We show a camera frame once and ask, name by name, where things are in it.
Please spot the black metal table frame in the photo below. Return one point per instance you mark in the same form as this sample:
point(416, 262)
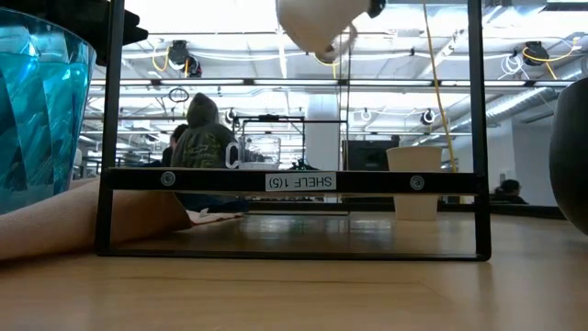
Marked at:
point(528, 210)

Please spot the beige cloth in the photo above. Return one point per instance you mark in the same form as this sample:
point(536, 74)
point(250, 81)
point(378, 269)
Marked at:
point(69, 220)

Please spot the black mug with orange inside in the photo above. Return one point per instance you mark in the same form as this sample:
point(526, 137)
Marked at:
point(572, 161)

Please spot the teal faceted plastic tumbler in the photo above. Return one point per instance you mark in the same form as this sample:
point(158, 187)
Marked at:
point(41, 115)

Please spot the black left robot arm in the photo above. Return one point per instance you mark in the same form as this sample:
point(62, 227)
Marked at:
point(69, 23)

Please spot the white ceramic mug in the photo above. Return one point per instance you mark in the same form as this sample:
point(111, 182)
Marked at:
point(312, 23)

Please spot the black monitor with purple screen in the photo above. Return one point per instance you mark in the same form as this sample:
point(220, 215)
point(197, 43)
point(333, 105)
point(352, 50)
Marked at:
point(367, 156)

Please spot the beige ribbed cup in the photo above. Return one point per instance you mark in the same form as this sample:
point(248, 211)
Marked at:
point(414, 158)

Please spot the navy blue cloth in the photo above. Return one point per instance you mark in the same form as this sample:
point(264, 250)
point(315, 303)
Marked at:
point(216, 202)

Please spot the person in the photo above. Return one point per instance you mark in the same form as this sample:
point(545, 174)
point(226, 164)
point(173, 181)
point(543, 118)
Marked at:
point(509, 193)
point(202, 138)
point(177, 142)

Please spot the clear glass cup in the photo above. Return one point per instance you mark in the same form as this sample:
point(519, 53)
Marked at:
point(259, 151)

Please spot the black metal shelf frame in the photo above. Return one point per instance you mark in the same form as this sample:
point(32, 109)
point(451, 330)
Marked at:
point(220, 180)

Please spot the black background rig frame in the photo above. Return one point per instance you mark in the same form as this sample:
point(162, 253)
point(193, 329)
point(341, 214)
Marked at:
point(271, 118)

